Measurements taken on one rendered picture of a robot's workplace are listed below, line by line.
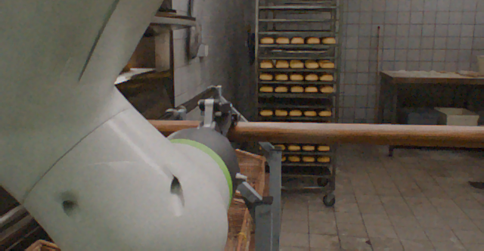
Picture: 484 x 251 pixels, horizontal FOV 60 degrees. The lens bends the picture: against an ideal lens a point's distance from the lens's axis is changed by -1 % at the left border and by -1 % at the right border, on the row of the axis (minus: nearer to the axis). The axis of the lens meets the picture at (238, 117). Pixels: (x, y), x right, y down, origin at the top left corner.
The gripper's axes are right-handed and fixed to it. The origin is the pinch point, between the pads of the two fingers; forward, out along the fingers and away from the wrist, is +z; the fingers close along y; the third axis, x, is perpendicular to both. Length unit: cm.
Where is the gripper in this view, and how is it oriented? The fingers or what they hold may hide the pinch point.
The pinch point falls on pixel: (228, 131)
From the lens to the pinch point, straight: 64.0
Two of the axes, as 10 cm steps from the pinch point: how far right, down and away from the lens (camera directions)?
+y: 0.0, 9.9, 1.7
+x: 9.9, 0.2, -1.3
